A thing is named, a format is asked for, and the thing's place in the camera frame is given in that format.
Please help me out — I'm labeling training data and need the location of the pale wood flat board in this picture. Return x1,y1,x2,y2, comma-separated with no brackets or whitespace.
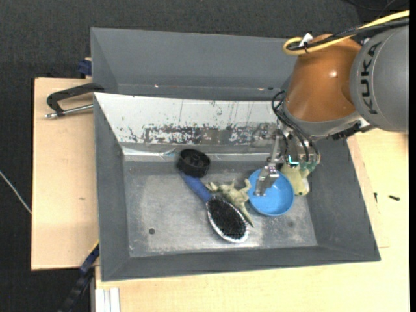
31,77,101,271

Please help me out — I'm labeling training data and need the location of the blue plastic bowl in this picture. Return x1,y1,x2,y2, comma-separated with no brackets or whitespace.
247,168,296,217

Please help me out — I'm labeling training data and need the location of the pale yellow toy figure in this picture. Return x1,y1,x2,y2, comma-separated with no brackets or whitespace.
279,162,311,197

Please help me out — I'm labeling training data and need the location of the green toy dinosaur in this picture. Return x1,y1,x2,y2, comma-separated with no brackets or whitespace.
205,177,255,229

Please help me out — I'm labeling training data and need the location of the blue handled black hairbrush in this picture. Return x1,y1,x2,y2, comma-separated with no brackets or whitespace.
179,172,251,244

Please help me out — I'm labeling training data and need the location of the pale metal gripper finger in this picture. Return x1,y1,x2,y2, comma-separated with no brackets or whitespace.
263,169,281,192
254,164,273,198

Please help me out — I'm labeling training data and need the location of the grey metal bin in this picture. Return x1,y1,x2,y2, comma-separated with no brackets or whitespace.
90,27,382,282

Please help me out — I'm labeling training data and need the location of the black round plastic wheel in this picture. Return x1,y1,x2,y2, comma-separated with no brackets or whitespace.
176,148,211,179

